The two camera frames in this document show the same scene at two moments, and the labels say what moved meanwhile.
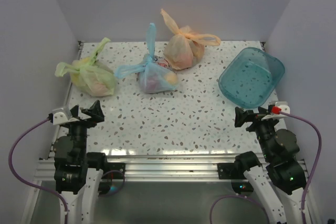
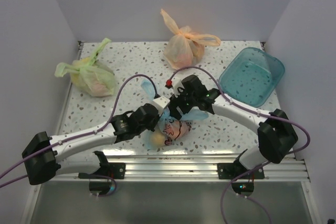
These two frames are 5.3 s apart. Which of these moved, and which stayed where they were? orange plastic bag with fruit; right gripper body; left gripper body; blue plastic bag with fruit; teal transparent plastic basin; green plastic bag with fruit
Moved: blue plastic bag with fruit; right gripper body; left gripper body
Stayed: green plastic bag with fruit; teal transparent plastic basin; orange plastic bag with fruit
